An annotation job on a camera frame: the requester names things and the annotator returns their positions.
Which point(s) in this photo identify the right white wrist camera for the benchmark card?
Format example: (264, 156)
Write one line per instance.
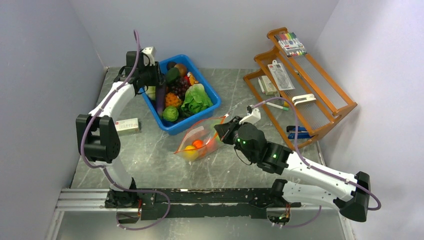
(253, 115)

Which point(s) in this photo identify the clear zip top bag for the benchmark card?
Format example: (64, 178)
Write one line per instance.
(201, 130)

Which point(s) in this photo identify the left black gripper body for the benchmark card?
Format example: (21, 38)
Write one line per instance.
(151, 75)

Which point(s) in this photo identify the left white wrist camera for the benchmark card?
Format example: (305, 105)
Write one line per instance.
(148, 54)

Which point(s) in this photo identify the wooden rack shelf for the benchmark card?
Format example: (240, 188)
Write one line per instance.
(331, 103)

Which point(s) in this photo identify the packaged item on shelf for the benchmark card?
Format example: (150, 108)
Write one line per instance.
(280, 76)

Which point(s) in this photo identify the coloured marker pen pack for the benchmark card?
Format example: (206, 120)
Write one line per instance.
(290, 44)

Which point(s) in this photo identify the dark green toy avocado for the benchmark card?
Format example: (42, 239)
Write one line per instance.
(172, 75)

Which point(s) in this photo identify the red toy peach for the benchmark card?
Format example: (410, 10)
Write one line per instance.
(211, 145)

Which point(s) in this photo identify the dark toy grapes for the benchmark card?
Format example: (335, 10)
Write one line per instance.
(179, 87)

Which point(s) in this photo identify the red toy pepper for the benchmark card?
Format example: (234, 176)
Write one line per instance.
(187, 80)

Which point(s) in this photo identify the purple toy eggplant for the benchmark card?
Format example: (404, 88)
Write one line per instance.
(160, 95)

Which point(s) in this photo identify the small white carton box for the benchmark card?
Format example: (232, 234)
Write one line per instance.
(127, 126)

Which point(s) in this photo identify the green toy lettuce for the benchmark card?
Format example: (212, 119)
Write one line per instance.
(196, 100)

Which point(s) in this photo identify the green toy cabbage front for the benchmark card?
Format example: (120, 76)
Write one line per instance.
(170, 114)

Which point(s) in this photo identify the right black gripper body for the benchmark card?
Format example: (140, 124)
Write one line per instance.
(230, 140)

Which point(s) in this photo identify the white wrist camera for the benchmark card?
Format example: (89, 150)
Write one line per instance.
(253, 115)
(148, 54)

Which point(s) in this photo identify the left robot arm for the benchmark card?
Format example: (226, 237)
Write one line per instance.
(97, 137)

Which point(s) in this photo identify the dark purple round fruit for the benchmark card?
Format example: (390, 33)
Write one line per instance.
(170, 65)

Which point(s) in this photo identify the blue plastic bin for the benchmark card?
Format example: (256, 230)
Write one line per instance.
(184, 121)

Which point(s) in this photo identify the white box on shelf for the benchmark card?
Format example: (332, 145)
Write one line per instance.
(267, 87)

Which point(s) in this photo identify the yellow toy mango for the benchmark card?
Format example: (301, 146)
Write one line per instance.
(190, 153)

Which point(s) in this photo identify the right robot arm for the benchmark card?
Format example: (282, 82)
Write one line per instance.
(302, 180)

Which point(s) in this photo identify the orange textured toy fruit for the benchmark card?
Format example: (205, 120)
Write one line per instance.
(172, 100)

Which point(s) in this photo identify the blue stapler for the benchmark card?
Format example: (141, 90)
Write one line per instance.
(302, 132)

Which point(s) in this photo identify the white stapler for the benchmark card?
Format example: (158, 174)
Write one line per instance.
(303, 99)

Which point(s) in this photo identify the green toy ball vegetable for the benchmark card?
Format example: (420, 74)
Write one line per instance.
(217, 139)

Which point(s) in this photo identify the orange toy pumpkin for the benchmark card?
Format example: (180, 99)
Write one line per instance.
(197, 143)

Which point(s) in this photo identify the green capped marker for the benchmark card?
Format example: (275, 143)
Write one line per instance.
(277, 106)

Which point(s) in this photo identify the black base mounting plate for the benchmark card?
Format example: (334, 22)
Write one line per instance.
(194, 203)

